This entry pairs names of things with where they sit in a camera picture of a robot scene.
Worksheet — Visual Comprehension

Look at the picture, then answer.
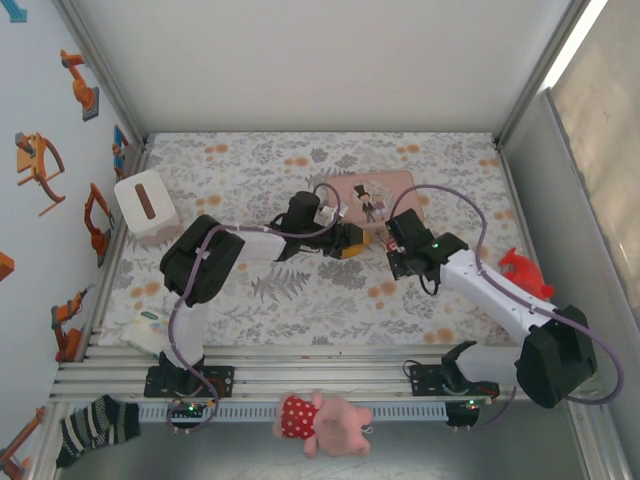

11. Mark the white slotted cable duct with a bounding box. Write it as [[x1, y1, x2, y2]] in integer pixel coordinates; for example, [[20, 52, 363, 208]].
[[137, 402, 449, 424]]

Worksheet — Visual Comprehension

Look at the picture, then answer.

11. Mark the controller board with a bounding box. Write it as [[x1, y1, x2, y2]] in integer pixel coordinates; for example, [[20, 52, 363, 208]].
[[446, 398, 482, 427], [171, 398, 222, 418]]

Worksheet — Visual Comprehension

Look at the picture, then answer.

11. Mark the left controller board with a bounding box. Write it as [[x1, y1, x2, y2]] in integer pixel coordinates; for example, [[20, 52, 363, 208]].
[[171, 398, 222, 418]]

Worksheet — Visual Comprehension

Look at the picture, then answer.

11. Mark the pink wedding couple tin box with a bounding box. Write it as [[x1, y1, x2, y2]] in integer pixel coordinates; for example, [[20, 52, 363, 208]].
[[324, 170, 427, 237]]

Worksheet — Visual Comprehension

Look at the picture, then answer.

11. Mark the white tissue box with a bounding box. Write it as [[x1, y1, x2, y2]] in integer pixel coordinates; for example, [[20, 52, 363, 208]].
[[113, 169, 182, 247]]

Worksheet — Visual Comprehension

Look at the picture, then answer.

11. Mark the black white striped sock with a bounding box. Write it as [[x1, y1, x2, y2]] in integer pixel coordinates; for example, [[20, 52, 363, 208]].
[[54, 394, 142, 469]]

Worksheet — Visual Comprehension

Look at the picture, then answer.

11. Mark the wet wipes pack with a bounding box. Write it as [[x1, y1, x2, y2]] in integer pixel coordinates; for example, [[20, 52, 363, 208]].
[[121, 306, 170, 359]]

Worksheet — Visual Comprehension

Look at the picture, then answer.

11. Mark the aluminium frame post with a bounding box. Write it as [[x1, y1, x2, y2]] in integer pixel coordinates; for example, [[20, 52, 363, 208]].
[[51, 0, 150, 147], [491, 0, 602, 149]]

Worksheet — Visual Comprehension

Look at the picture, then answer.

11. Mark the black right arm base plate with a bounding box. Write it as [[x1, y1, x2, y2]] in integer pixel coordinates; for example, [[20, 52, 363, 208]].
[[408, 363, 500, 399]]

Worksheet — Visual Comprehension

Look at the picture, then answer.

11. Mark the right controller board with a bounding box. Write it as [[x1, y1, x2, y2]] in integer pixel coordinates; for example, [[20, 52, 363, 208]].
[[446, 398, 482, 427]]

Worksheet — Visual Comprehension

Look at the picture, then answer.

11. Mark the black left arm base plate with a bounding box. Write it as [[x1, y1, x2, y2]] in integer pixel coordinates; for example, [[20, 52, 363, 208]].
[[143, 364, 236, 399]]

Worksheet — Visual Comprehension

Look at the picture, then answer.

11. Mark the floral table mat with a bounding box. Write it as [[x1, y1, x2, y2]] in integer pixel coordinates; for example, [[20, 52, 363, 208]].
[[99, 131, 519, 347]]

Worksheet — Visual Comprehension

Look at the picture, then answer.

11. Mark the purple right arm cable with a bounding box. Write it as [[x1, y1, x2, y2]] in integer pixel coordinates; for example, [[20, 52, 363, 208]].
[[394, 184, 626, 431]]

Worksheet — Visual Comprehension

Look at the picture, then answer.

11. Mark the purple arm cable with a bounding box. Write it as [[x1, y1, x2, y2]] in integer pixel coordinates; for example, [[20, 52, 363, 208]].
[[167, 182, 346, 397], [394, 184, 626, 431]]

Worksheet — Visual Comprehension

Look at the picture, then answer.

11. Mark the orange claw gripper sticker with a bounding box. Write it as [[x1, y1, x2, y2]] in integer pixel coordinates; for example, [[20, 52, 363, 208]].
[[14, 131, 68, 218]]

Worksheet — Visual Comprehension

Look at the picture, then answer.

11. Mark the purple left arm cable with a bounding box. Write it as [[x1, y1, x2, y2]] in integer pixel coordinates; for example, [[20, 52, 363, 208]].
[[167, 182, 346, 397]]

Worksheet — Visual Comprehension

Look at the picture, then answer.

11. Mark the pink pig plush toy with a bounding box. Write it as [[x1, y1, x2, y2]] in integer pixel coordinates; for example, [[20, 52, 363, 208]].
[[272, 390, 374, 459]]

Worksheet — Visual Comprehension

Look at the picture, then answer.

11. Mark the red plush toy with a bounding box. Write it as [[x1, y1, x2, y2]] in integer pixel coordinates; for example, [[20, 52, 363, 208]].
[[499, 247, 556, 302]]

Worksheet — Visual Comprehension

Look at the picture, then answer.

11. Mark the blue and orange sticker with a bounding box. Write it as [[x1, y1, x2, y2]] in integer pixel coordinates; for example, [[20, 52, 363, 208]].
[[111, 124, 131, 181]]

